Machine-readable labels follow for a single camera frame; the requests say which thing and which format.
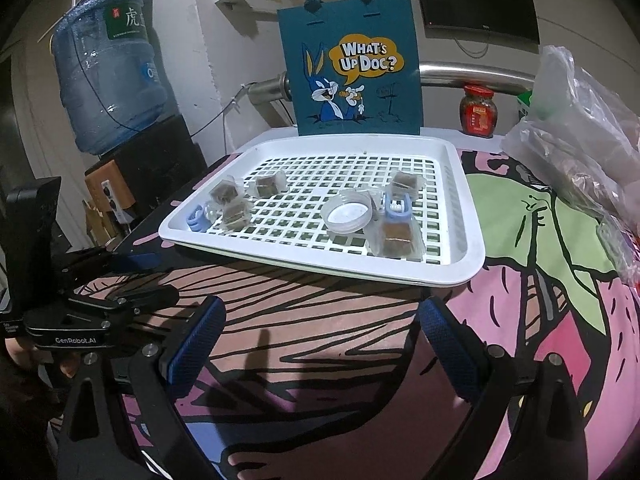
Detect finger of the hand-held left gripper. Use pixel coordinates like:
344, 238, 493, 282
60, 249, 162, 277
67, 282, 181, 321

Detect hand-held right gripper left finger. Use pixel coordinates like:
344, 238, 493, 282
57, 296, 227, 480

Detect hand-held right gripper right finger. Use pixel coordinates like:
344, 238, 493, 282
419, 296, 588, 480

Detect small clear box brown contents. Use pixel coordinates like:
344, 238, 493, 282
222, 197, 253, 228
212, 175, 241, 203
252, 169, 288, 198
389, 170, 426, 198

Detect large clear box brown contents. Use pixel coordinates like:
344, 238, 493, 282
367, 217, 426, 261

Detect white slotted plastic tray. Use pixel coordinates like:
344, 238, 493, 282
158, 135, 487, 288

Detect blue clip with white rollers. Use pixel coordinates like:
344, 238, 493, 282
375, 191, 413, 223

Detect round white lid container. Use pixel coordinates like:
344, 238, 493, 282
321, 191, 376, 234

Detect person's left forearm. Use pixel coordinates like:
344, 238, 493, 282
0, 365, 66, 480

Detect person's left hand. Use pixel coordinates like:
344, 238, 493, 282
4, 337, 77, 382

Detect white power strip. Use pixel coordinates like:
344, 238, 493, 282
100, 178, 123, 213

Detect wooden box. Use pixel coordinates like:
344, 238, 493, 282
84, 162, 138, 223

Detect black water dispenser cabinet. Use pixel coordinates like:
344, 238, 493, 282
85, 115, 208, 233

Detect printed cartoon table mat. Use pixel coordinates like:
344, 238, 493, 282
50, 147, 640, 480

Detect blue water jug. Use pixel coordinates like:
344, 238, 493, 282
51, 0, 168, 156

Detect red sauce jar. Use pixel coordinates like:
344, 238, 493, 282
459, 85, 499, 137

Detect clear plastic bag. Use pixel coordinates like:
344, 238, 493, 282
501, 45, 640, 286

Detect green carton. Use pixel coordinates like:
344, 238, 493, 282
517, 91, 538, 121

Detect teal cartoon tote bag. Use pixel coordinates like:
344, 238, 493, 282
276, 0, 423, 137

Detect black wall television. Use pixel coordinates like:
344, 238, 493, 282
410, 0, 541, 43

